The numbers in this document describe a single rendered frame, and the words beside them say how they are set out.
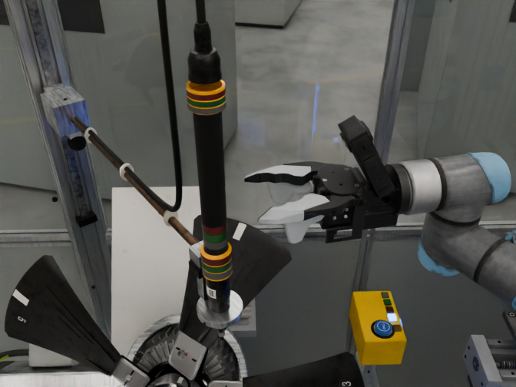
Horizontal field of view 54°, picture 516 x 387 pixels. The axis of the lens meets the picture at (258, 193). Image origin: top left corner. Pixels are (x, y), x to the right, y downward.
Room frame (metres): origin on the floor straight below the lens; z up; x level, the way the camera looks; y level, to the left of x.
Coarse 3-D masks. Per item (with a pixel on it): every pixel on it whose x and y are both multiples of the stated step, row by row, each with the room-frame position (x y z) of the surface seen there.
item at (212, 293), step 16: (208, 32) 0.52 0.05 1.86; (192, 48) 0.53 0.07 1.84; (208, 48) 0.51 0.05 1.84; (192, 64) 0.51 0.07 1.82; (208, 64) 0.51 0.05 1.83; (192, 80) 0.51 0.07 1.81; (208, 80) 0.50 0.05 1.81; (208, 288) 0.51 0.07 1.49; (224, 288) 0.51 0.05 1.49; (224, 304) 0.51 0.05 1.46
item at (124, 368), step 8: (120, 360) 0.55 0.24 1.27; (120, 368) 0.56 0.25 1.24; (128, 368) 0.55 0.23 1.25; (136, 368) 0.54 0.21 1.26; (120, 376) 0.56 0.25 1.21; (136, 376) 0.54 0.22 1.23; (144, 376) 0.53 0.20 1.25; (128, 384) 0.56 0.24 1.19; (136, 384) 0.55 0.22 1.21; (144, 384) 0.53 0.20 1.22
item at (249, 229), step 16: (240, 240) 0.71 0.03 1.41; (256, 240) 0.70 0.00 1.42; (272, 240) 0.69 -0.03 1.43; (240, 256) 0.68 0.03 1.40; (256, 256) 0.67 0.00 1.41; (272, 256) 0.66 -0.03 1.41; (288, 256) 0.66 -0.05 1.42; (192, 272) 0.70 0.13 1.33; (240, 272) 0.65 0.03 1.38; (256, 272) 0.65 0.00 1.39; (272, 272) 0.64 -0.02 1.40; (192, 288) 0.68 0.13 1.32; (240, 288) 0.63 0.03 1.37; (256, 288) 0.62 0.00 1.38; (192, 304) 0.65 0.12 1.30; (192, 320) 0.62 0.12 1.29; (192, 336) 0.59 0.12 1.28; (208, 336) 0.58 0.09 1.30
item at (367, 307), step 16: (352, 304) 0.88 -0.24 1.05; (368, 304) 0.86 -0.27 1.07; (352, 320) 0.86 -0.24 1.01; (368, 320) 0.81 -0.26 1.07; (384, 320) 0.81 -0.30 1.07; (368, 336) 0.76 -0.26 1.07; (384, 336) 0.76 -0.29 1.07; (400, 336) 0.76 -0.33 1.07; (368, 352) 0.75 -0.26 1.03; (384, 352) 0.75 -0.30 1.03; (400, 352) 0.75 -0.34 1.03
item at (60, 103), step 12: (60, 84) 1.07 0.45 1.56; (48, 96) 1.02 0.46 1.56; (60, 96) 1.02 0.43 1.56; (72, 96) 1.02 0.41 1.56; (48, 108) 0.99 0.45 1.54; (60, 108) 0.97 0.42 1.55; (72, 108) 0.99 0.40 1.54; (84, 108) 1.00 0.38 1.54; (48, 120) 1.02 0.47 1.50; (60, 120) 0.97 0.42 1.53; (84, 120) 1.00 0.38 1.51; (60, 132) 0.96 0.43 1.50; (72, 132) 0.98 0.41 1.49
